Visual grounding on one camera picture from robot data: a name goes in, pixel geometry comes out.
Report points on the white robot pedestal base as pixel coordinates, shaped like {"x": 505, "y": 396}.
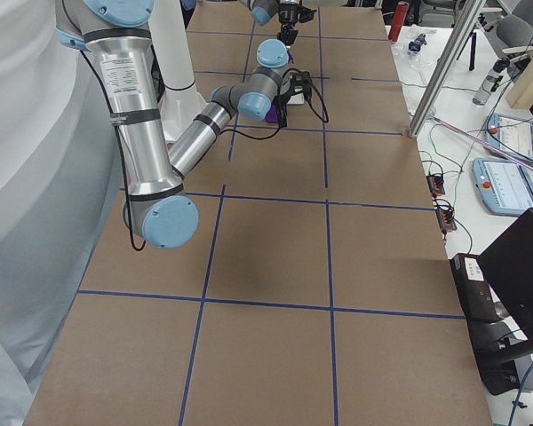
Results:
{"x": 181, "y": 101}

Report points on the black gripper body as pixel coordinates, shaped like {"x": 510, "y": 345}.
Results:
{"x": 287, "y": 16}

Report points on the black usb hub right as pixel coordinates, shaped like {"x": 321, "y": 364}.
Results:
{"x": 445, "y": 216}

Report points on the black usb hub left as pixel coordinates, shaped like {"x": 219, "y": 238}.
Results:
{"x": 436, "y": 184}

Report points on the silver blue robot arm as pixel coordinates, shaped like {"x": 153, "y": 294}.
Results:
{"x": 262, "y": 11}
{"x": 117, "y": 35}

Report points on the white towel rack with wooden bars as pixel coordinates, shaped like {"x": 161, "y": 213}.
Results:
{"x": 297, "y": 99}

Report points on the purple microfibre towel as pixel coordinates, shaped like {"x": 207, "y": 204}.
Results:
{"x": 272, "y": 115}

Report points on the blue teach pendant near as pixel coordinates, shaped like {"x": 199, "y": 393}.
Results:
{"x": 504, "y": 187}

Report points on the dark blue folded umbrella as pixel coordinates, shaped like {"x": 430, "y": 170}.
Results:
{"x": 416, "y": 45}

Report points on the blue teach pendant far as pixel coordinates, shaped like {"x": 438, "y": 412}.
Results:
{"x": 511, "y": 135}

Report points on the black laptop with stand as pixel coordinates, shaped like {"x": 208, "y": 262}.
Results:
{"x": 495, "y": 290}

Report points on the clear water bottle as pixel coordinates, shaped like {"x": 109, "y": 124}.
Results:
{"x": 491, "y": 82}

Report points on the grey aluminium frame post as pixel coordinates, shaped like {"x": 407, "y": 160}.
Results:
{"x": 456, "y": 42}

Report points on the red cylinder tube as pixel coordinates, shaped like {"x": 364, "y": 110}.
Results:
{"x": 397, "y": 23}

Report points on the blue teach pendant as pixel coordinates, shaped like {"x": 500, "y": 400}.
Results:
{"x": 504, "y": 187}
{"x": 511, "y": 135}

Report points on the black usb hub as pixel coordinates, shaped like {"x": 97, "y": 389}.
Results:
{"x": 436, "y": 184}
{"x": 445, "y": 216}

